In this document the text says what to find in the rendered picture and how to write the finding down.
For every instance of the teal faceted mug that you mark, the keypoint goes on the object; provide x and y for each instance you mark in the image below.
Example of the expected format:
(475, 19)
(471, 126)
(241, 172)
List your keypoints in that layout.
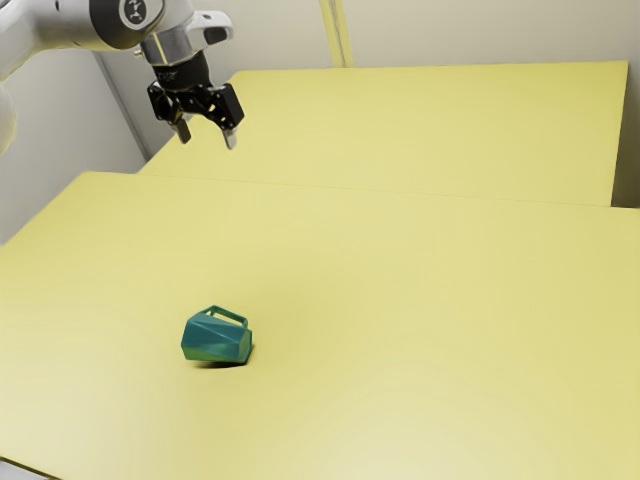
(216, 337)

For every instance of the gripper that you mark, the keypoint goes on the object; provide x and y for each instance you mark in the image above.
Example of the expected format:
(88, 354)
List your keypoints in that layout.
(183, 79)

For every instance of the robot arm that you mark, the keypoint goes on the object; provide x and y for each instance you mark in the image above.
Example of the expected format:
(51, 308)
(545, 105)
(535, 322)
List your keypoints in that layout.
(60, 25)

